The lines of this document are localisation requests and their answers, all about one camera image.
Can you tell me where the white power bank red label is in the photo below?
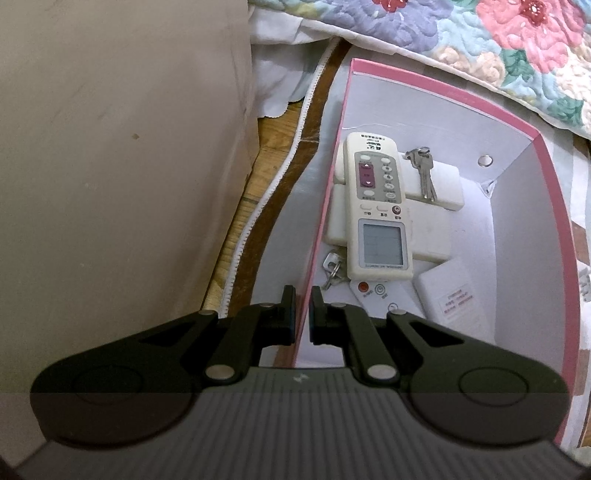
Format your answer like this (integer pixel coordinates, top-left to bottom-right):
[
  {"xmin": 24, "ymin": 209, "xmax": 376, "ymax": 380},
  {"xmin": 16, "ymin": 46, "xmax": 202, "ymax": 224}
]
[{"xmin": 412, "ymin": 261, "xmax": 497, "ymax": 344}]

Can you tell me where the slim white remote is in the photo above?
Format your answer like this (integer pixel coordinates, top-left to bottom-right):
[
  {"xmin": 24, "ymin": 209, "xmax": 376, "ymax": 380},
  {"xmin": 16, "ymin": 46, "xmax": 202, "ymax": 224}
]
[{"xmin": 348, "ymin": 278, "xmax": 419, "ymax": 320}]

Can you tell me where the cream remote with screen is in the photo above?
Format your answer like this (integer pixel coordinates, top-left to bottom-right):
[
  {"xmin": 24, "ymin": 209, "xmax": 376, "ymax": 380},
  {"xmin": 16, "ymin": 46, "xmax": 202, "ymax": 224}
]
[{"xmin": 345, "ymin": 132, "xmax": 415, "ymax": 281}]

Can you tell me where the silver key bunch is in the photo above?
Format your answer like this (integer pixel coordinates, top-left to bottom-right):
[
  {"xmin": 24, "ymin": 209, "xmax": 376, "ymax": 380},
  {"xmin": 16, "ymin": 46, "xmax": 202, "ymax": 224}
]
[
  {"xmin": 322, "ymin": 250, "xmax": 347, "ymax": 291},
  {"xmin": 405, "ymin": 147, "xmax": 438, "ymax": 202}
]

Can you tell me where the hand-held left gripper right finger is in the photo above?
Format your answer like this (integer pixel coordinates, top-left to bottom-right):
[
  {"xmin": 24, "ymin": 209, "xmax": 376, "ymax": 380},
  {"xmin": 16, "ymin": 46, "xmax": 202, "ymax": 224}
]
[{"xmin": 308, "ymin": 286, "xmax": 467, "ymax": 385}]

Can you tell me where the cream slab device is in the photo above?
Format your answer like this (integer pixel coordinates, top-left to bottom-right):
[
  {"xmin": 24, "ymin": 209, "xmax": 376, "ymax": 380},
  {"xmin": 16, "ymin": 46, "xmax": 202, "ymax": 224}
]
[{"xmin": 325, "ymin": 185, "xmax": 455, "ymax": 265}]

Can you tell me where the striped rug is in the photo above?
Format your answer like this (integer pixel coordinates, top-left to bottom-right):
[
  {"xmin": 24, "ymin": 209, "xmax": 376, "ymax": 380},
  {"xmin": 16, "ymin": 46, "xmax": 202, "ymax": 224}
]
[{"xmin": 203, "ymin": 39, "xmax": 352, "ymax": 319}]

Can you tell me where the cream power bank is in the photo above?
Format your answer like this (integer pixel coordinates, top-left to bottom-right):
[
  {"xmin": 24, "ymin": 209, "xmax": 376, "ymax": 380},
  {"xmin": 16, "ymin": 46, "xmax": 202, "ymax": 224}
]
[{"xmin": 342, "ymin": 148, "xmax": 465, "ymax": 212}]

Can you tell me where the pink cardboard box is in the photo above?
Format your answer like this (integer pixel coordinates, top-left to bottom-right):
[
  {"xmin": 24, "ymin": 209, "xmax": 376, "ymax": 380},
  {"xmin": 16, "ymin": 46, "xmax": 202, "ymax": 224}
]
[{"xmin": 277, "ymin": 58, "xmax": 583, "ymax": 450}]

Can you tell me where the white bed sheet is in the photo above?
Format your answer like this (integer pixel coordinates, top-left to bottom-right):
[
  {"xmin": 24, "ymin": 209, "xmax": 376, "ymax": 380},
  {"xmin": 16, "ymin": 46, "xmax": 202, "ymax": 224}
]
[{"xmin": 249, "ymin": 4, "xmax": 338, "ymax": 118}]

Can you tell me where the floral quilt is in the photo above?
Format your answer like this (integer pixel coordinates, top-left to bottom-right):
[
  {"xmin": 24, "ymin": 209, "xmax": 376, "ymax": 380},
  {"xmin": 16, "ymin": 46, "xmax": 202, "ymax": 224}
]
[{"xmin": 249, "ymin": 0, "xmax": 591, "ymax": 139}]

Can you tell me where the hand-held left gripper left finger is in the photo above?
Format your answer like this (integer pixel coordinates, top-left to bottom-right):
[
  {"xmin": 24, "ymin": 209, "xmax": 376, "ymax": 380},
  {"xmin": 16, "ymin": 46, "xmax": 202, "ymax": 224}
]
[{"xmin": 139, "ymin": 285, "xmax": 297, "ymax": 385}]

